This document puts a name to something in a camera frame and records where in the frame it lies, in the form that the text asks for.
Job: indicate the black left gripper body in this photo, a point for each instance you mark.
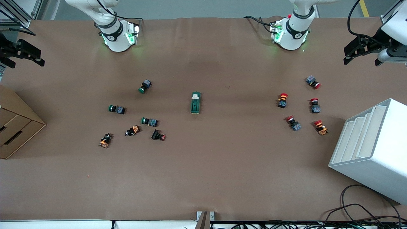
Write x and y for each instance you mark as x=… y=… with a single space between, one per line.
x=371 y=44

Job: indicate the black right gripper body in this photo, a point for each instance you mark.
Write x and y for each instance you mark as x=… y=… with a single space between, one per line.
x=7 y=50

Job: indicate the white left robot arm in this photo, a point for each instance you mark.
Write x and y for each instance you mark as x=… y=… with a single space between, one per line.
x=292 y=31

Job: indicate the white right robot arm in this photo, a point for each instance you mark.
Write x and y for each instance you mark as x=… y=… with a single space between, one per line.
x=116 y=35

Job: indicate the red mushroom button blue body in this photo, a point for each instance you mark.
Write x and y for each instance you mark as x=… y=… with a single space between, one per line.
x=313 y=81
x=315 y=106
x=294 y=123

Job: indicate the brown cardboard box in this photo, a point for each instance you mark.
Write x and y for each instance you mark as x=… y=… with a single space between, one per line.
x=17 y=127

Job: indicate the red mushroom button orange body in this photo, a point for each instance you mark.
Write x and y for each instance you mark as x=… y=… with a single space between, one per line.
x=321 y=127
x=282 y=100

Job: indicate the white stepped sorting rack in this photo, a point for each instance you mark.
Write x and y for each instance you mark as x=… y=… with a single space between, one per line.
x=378 y=159

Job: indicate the green push button blue body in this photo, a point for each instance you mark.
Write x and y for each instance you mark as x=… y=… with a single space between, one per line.
x=150 y=121
x=117 y=109
x=145 y=86

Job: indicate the black push button orange body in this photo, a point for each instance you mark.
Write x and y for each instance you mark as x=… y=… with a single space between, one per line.
x=105 y=140
x=133 y=130

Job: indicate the black push button red lens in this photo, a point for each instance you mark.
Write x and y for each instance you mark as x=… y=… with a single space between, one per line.
x=157 y=135

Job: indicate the brown paper table cover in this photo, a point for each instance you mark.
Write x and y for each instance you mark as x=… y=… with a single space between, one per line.
x=203 y=165

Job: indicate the aluminium frame profile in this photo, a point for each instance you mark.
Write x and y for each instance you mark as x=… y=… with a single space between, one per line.
x=16 y=14
x=389 y=14

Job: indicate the white table edge rail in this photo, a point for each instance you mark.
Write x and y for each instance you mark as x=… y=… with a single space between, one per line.
x=63 y=225

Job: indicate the metal table edge bracket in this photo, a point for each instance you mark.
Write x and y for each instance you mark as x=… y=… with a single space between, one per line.
x=205 y=219

